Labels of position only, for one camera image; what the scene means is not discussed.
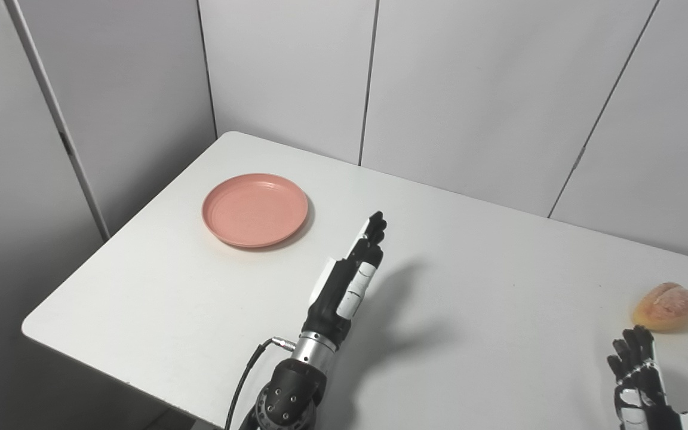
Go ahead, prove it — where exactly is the golden bread roll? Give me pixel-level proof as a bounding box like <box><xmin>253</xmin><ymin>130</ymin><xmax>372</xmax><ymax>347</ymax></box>
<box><xmin>632</xmin><ymin>282</ymin><xmax>688</xmax><ymax>332</ymax></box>

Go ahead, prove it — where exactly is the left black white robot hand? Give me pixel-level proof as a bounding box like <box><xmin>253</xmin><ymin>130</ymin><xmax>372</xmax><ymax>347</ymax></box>
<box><xmin>302</xmin><ymin>211</ymin><xmax>388</xmax><ymax>350</ymax></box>

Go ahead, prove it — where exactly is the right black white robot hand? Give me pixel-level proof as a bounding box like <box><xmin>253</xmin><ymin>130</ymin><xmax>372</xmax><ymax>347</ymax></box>
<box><xmin>607</xmin><ymin>325</ymin><xmax>688</xmax><ymax>430</ymax></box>

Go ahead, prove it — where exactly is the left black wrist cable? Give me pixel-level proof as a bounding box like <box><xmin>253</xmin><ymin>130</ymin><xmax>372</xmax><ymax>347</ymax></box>
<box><xmin>225</xmin><ymin>337</ymin><xmax>297</xmax><ymax>430</ymax></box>

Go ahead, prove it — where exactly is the pink round plate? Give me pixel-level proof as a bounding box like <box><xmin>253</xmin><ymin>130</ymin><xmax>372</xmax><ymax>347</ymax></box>
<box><xmin>202</xmin><ymin>173</ymin><xmax>309</xmax><ymax>248</ymax></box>

